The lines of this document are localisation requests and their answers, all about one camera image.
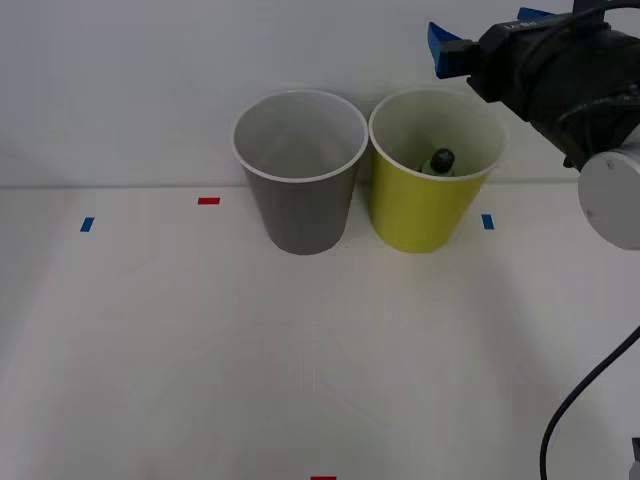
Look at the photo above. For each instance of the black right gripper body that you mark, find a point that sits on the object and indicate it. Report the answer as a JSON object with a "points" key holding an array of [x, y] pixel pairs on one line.
{"points": [[505, 60]]}

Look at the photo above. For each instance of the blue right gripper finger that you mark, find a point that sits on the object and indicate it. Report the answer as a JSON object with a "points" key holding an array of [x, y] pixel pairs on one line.
{"points": [[535, 12], [447, 47]]}

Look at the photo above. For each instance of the green bottle with black cap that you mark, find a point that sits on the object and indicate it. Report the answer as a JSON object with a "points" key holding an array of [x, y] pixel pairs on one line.
{"points": [[440, 163]]}

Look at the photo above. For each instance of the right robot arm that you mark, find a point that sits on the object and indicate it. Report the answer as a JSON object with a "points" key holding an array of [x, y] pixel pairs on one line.
{"points": [[595, 100]]}

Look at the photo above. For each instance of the yellow-green plastic bin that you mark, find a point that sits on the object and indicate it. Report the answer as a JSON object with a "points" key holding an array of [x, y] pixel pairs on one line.
{"points": [[425, 210]]}

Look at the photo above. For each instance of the grey plastic bin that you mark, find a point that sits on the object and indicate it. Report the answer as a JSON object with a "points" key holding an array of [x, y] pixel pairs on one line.
{"points": [[305, 205]]}

